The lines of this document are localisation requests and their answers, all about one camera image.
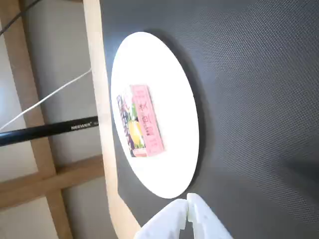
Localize light wooden frame post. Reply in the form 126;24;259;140
0;0;73;239

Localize black Neewer stand pole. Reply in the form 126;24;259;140
0;116;99;147

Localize round white dish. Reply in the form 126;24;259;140
110;31;200;199

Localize dark grey textured mat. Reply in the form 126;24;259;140
99;0;319;239

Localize thin white cable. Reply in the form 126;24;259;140
0;69;93;131

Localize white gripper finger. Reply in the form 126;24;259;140
186;193;234;239
134;198;188;239

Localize pink printed candy box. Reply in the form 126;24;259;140
116;84;165;158

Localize thin black cable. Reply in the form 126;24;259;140
0;0;42;35

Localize light wooden frame crossbar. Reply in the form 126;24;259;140
0;154;106;210

